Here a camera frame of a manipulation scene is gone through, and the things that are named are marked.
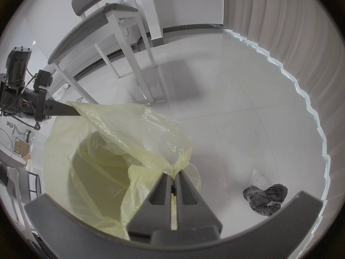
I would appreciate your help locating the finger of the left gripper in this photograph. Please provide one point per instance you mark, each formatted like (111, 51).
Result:
(62, 110)

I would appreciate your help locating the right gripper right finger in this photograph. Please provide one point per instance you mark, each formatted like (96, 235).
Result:
(196, 209)

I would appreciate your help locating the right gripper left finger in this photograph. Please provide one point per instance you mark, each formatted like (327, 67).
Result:
(151, 212)

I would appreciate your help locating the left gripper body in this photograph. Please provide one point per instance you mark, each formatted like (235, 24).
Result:
(40, 104)

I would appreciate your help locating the black plastic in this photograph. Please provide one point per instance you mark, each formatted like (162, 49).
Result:
(265, 198)

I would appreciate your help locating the yellow plastic bag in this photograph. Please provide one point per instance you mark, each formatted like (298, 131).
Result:
(134, 123)

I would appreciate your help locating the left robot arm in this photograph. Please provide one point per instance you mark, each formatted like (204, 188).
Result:
(17, 63)

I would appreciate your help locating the white trash bin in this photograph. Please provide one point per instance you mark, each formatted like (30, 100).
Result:
(94, 177)

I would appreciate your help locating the small brown cardboard box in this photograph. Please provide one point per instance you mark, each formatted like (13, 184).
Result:
(21, 148)

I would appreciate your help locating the white chair with grey seat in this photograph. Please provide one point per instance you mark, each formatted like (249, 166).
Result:
(89, 23)

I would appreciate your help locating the white curtain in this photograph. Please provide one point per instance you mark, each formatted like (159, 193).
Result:
(296, 36)

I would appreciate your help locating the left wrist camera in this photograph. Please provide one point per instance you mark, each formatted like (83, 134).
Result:
(43, 78)

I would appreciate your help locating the black frame stool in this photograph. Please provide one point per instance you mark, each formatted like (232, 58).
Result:
(35, 182)

